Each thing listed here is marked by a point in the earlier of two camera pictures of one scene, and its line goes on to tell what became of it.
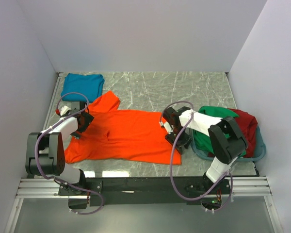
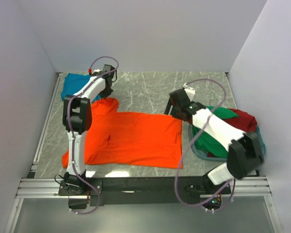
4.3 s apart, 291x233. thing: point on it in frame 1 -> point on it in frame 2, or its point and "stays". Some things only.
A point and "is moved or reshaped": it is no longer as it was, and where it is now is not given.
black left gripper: x=88 y=119 -> x=106 y=94
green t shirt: x=203 y=141 stays
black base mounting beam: x=140 y=191 stays
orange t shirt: x=115 y=134 is moved or reshaped
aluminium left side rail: x=55 y=88 stays
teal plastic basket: x=240 y=159 stays
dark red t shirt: x=248 y=125 stays
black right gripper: x=186 y=141 -> x=168 y=108
